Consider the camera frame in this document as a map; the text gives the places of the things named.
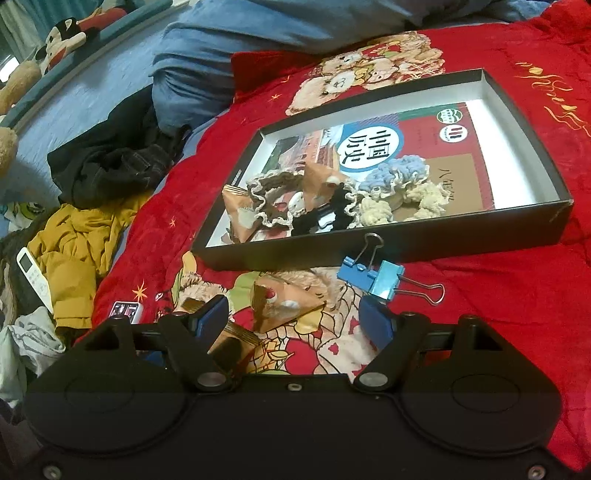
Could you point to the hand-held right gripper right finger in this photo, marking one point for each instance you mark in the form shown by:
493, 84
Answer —
376, 323

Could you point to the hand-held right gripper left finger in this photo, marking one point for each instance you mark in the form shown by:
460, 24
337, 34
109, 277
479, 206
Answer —
212, 317

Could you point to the brown triangular snack packet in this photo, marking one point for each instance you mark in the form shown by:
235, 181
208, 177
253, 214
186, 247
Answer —
238, 344
235, 197
240, 230
323, 177
281, 307

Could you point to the black shallow cardboard box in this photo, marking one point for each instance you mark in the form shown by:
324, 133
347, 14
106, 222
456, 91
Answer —
415, 241

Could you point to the cream fluffy scrunchie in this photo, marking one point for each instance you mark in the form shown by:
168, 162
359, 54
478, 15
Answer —
376, 211

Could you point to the black scrunchie with white trim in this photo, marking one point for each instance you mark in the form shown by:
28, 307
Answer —
339, 205

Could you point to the brown frilly scrunchie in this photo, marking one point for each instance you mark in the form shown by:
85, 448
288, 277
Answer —
258, 194

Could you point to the blue knitted scrunchie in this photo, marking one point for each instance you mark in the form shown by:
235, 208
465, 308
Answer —
392, 173

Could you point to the blue binder clip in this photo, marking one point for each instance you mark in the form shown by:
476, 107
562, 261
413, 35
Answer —
355, 273
388, 281

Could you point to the printed card at left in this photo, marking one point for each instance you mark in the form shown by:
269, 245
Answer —
125, 311

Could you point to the red printed blanket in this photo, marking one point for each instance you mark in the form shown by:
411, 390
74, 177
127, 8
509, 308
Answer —
508, 300

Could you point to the mustard yellow garment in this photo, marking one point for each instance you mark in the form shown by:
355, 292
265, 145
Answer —
74, 272

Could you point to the black garment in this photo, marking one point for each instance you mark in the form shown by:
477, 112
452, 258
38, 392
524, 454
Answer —
106, 170

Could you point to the white remote control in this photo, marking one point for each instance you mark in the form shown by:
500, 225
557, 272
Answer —
32, 272

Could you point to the pale grey cloth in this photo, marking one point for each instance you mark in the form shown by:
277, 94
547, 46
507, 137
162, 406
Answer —
27, 341

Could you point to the printed red book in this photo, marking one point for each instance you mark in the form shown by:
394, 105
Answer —
415, 134

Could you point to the green cartoon print cloth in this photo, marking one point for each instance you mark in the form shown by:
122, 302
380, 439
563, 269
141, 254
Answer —
21, 212

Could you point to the light blue bed sheet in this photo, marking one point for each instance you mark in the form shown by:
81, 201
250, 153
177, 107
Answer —
92, 83

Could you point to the brown plush toy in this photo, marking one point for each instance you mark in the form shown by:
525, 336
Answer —
18, 79
5, 147

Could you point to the blue duvet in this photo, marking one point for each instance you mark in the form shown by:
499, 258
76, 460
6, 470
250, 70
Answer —
231, 32

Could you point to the black and red mouse plush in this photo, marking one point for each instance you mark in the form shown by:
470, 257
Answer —
64, 36

